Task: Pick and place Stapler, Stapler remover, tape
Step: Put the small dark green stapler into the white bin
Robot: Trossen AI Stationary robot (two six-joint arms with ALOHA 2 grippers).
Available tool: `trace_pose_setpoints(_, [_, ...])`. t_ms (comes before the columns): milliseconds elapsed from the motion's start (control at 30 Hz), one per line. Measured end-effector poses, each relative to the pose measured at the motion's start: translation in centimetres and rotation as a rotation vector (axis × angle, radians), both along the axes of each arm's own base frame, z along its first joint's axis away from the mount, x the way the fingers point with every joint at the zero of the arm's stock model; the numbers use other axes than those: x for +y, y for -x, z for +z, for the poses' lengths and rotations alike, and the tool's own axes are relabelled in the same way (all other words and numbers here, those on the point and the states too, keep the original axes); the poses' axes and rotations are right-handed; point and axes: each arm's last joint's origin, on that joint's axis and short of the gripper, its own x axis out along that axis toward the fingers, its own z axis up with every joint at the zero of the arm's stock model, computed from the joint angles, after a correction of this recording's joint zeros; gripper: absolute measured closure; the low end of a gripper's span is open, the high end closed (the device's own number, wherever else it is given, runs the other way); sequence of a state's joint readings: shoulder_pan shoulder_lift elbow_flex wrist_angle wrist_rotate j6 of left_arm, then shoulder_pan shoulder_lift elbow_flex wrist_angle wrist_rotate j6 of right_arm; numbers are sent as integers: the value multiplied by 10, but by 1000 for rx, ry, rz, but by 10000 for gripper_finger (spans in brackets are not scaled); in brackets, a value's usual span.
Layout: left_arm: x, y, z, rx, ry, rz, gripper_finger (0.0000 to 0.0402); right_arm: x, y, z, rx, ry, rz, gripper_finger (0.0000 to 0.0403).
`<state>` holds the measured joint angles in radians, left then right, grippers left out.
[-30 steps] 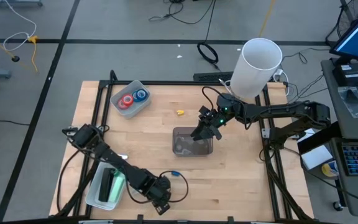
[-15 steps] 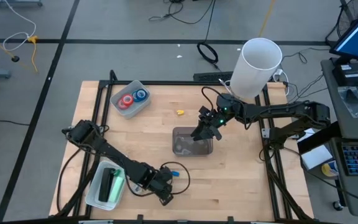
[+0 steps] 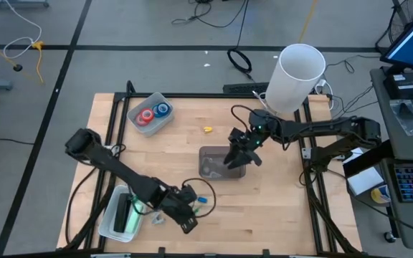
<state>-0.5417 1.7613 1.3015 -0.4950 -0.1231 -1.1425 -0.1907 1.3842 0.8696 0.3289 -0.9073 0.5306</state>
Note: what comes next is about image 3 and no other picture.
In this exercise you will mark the clear plastic bag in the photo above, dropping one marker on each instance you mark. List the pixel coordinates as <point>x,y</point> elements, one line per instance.
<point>407,114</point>

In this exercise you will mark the mint green stapler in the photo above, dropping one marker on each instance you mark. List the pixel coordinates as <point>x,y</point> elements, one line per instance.
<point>135,220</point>

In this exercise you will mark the black floor puck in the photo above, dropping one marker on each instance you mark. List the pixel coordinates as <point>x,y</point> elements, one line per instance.
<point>17,67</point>

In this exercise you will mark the white metal bracket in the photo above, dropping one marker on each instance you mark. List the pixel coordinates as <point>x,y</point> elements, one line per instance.
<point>307,153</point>

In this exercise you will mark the dark blue tape roll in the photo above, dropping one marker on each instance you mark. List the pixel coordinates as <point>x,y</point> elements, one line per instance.
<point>169,108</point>

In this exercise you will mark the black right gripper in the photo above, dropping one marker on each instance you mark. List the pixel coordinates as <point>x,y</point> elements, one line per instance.
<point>246,139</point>

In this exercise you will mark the blue mini stapler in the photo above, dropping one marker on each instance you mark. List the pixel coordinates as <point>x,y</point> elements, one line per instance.
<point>202,199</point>

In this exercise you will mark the black mini computer box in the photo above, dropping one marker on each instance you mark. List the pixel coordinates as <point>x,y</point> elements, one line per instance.
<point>403,87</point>

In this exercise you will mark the black stapler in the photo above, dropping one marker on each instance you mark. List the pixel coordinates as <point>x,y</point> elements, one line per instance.
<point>121,215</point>

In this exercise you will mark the dark grey desk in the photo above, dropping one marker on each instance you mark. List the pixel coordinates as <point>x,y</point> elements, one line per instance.
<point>389,107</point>

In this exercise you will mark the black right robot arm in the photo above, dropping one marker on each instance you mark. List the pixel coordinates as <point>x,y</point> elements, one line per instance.
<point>317,129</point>

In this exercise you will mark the yellow mini stapler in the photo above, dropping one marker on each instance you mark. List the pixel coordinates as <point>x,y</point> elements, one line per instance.
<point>208,129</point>

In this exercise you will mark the smoky transparent plastic bin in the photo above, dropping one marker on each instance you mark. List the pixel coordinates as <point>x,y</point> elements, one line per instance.
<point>210,172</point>

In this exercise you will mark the white plastic bin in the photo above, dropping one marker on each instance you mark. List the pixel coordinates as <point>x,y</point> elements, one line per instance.
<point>106,225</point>

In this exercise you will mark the white shade wooden base lamp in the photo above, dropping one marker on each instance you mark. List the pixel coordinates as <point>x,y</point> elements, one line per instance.
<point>294,82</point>

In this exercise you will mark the white cardboard box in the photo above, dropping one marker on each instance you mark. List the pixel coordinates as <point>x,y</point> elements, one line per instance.
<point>364,182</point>

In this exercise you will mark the red tape roll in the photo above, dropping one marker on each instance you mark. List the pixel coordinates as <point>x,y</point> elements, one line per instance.
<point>142,114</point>

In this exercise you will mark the light grey plastic bin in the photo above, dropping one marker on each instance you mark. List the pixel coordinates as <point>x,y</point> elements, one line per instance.
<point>167,123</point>

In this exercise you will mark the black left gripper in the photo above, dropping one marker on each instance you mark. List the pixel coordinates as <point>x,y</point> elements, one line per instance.
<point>179,211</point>

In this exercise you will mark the black power strip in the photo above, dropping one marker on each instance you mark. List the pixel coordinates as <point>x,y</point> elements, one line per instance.
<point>244,88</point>

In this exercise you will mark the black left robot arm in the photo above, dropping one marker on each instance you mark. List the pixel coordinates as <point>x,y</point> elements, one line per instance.
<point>120,172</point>

